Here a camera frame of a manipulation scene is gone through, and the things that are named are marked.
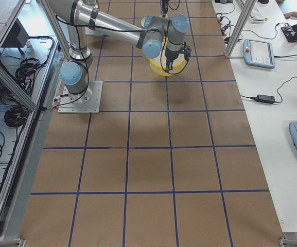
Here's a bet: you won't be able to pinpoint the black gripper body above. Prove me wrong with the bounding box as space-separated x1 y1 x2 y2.
165 48 177 70

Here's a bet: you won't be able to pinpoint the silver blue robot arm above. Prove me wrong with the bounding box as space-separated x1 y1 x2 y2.
47 1 191 73

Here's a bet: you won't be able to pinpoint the white keyboard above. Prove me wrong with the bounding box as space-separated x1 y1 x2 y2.
249 7 267 23

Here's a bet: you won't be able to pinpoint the black power adapter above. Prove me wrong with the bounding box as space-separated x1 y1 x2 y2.
255 94 275 104

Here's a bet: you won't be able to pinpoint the black electronics board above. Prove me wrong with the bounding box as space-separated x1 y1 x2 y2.
281 24 297 43

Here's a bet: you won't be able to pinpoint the black box device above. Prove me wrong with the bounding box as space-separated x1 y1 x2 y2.
2 19 29 48

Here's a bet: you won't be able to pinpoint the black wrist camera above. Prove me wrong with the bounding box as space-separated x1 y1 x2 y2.
182 42 191 62

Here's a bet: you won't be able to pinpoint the aluminium frame post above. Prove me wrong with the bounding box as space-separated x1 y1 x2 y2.
224 0 255 58

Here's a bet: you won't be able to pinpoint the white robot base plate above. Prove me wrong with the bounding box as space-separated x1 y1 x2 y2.
58 80 103 114

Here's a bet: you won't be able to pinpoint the coiled black cables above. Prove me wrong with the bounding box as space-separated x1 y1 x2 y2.
3 105 28 128

